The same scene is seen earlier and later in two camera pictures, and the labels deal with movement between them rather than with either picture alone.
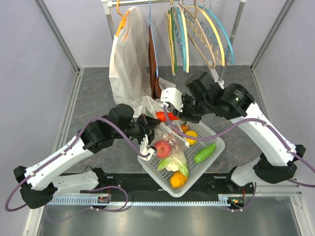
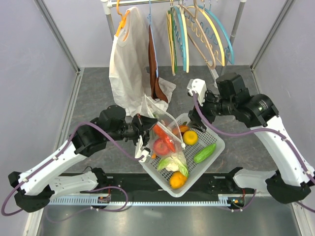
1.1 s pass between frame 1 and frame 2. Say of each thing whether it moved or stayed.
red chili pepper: moved
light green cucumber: stayed
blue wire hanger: stayed
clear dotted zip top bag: moved
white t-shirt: stayed
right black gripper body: moved
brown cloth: stayed
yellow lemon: stayed
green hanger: stayed
